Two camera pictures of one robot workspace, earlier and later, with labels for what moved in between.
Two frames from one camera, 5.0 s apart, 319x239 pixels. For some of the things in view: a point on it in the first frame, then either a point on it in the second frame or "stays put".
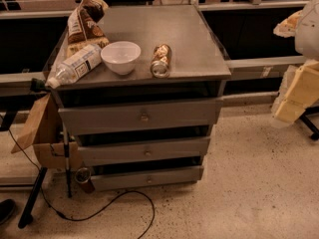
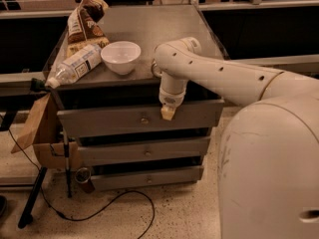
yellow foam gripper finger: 299,90 to 167,113
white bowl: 121,56 stays put
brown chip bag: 83,26 stays put
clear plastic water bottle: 73,68 stays put
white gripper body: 308,30 to 170,100
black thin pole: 68,170 stays put
